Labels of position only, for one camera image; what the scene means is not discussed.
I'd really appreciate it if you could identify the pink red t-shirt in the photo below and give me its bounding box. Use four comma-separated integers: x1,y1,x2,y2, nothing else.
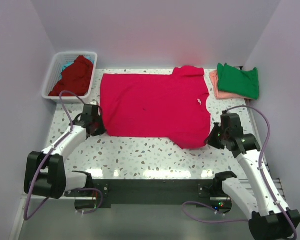
100,66,211,149

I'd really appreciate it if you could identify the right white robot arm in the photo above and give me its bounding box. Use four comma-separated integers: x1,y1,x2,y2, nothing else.
205,111,300,240

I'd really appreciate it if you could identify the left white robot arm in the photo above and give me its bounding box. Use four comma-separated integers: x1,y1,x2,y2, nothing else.
23,104,106,199

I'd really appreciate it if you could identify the folded peach t-shirt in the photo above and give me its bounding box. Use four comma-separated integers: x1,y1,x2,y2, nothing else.
209,70,251,100

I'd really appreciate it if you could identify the dark red t-shirt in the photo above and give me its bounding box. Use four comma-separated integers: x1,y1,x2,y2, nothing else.
48,55,94,97

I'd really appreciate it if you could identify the folded green t-shirt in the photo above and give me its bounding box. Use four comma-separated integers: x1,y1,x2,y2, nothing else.
217,63,260,100

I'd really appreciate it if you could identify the light blue t-shirt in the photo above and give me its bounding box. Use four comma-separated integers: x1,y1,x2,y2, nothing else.
61,58,95,72

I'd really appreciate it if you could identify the white plastic laundry basket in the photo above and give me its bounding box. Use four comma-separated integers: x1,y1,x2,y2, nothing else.
41,51,98,104

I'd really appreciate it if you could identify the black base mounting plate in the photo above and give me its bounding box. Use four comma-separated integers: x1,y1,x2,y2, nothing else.
64,179,232,213

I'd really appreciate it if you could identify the aluminium rail frame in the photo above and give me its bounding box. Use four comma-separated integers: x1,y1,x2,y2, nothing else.
8,104,297,240

